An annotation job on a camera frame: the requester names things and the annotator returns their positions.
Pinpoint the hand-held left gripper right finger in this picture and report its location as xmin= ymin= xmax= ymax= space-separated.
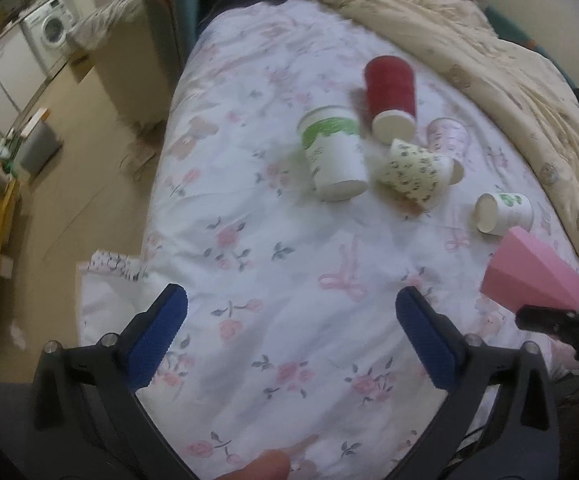
xmin=384 ymin=286 xmax=559 ymax=480

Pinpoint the teal pillow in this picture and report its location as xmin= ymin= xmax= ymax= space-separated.
xmin=484 ymin=5 xmax=550 ymax=56

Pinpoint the white washing machine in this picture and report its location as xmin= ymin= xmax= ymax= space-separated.
xmin=22 ymin=0 xmax=77 ymax=73

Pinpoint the small white green-print cup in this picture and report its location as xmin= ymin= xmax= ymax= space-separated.
xmin=474 ymin=191 xmax=534 ymax=237

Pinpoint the large white green-print cup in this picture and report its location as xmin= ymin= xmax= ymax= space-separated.
xmin=298 ymin=106 xmax=369 ymax=203

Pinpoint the cardboard box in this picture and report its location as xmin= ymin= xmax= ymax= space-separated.
xmin=69 ymin=50 xmax=97 ymax=83

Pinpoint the grey bin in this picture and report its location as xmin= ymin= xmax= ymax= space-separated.
xmin=19 ymin=122 xmax=64 ymax=173

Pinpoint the cream floral paper cup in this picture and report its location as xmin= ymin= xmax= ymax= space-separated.
xmin=377 ymin=139 xmax=465 ymax=211

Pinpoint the beige duvet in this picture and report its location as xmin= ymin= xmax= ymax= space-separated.
xmin=282 ymin=0 xmax=579 ymax=281

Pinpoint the pink patterned paper cup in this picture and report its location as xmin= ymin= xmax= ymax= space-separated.
xmin=427 ymin=117 xmax=470 ymax=161

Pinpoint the white cabinet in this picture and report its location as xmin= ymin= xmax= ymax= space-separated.
xmin=0 ymin=25 xmax=45 ymax=116

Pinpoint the red paper cup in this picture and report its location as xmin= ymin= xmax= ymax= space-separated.
xmin=363 ymin=55 xmax=419 ymax=146

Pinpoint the teal upholstered furniture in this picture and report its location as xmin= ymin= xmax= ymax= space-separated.
xmin=136 ymin=0 xmax=190 ymax=106

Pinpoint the white floral quilt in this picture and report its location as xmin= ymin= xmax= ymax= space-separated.
xmin=76 ymin=0 xmax=579 ymax=480

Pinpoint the pink faceted cup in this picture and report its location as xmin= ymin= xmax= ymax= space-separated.
xmin=480 ymin=226 xmax=579 ymax=317

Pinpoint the person's left hand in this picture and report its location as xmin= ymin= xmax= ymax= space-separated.
xmin=216 ymin=450 xmax=293 ymax=480

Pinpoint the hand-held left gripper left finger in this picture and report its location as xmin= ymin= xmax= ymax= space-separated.
xmin=33 ymin=283 xmax=205 ymax=480

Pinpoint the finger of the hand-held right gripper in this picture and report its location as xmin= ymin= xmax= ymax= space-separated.
xmin=515 ymin=304 xmax=579 ymax=361

